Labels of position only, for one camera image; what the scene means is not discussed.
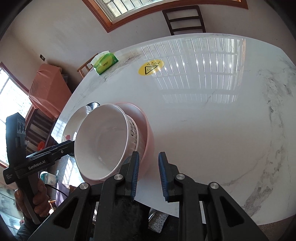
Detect white pink rose plate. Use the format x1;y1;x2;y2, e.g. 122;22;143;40
62;105;92;142

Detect white blue striped bowl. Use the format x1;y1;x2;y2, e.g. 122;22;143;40
74;104;145;181

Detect large pink bowl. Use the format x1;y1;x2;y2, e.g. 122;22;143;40
115;102;154;179

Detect blue floral plate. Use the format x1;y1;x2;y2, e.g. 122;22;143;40
86;101;100;113

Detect person left hand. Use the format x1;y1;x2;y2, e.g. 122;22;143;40
15;178;51;219

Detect dark wooden side bench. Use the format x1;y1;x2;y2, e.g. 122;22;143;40
25;105;57;155

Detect side window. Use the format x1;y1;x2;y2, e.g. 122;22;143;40
1;63;32;167

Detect orange cloth covered furniture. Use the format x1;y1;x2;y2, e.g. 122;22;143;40
29;64;72;121

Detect light wooden chair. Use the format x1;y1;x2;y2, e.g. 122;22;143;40
77;53;97;78

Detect green tissue pack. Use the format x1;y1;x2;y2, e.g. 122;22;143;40
90;51;118;75

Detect yellow warning sticker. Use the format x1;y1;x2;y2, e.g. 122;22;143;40
138;59;164;76

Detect dark wooden chair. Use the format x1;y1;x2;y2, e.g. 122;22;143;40
162;5;206;36

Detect barred window wooden frame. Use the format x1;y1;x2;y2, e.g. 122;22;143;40
83;1;248;33

